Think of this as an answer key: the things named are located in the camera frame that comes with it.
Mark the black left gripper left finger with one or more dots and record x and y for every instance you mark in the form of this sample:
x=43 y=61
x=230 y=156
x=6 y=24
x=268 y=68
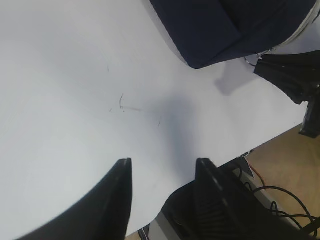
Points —
x=102 y=214

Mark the navy and white lunch bag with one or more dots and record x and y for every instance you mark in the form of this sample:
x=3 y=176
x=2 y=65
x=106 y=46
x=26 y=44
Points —
x=207 y=32

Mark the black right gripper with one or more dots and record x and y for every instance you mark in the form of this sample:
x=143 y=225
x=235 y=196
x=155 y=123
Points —
x=298 y=76

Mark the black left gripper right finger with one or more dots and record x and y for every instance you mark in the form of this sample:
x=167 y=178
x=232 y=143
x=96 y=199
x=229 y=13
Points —
x=227 y=210

